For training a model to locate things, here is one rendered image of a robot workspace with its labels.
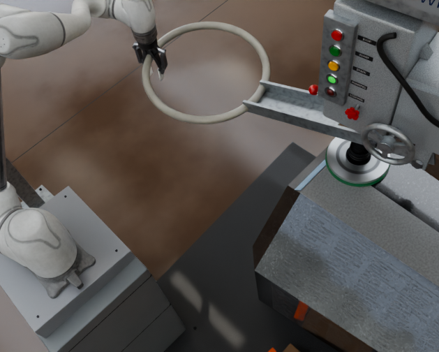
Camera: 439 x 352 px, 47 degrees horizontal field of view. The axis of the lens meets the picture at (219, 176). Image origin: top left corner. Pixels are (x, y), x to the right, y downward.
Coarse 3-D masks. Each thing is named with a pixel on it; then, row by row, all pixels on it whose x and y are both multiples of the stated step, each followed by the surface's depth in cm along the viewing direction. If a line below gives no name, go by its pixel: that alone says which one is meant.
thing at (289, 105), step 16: (272, 96) 183; (288, 96) 180; (304, 96) 174; (256, 112) 180; (272, 112) 173; (288, 112) 169; (304, 112) 172; (320, 112) 170; (304, 128) 169; (320, 128) 163; (336, 128) 157; (416, 160) 141; (432, 160) 141
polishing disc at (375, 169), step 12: (336, 144) 176; (348, 144) 175; (336, 156) 173; (372, 156) 172; (336, 168) 171; (348, 168) 170; (360, 168) 170; (372, 168) 169; (384, 168) 169; (348, 180) 168; (360, 180) 167; (372, 180) 167
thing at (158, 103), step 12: (192, 24) 200; (204, 24) 201; (216, 24) 200; (228, 24) 200; (168, 36) 198; (240, 36) 199; (252, 36) 196; (144, 60) 193; (264, 60) 191; (144, 72) 190; (264, 72) 188; (144, 84) 187; (156, 96) 185; (252, 96) 183; (168, 108) 182; (240, 108) 180; (180, 120) 181; (192, 120) 179; (204, 120) 179; (216, 120) 179
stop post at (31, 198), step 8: (8, 160) 242; (8, 168) 245; (8, 176) 248; (16, 176) 251; (16, 184) 255; (24, 184) 259; (16, 192) 258; (24, 192) 262; (32, 192) 266; (40, 192) 287; (48, 192) 286; (24, 200) 266; (32, 200) 270; (40, 200) 275; (24, 208) 282
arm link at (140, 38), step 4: (148, 32) 179; (152, 32) 181; (156, 32) 184; (136, 36) 182; (140, 36) 180; (144, 36) 180; (148, 36) 181; (152, 36) 182; (136, 40) 184; (140, 40) 183; (144, 40) 182; (148, 40) 182; (152, 40) 183
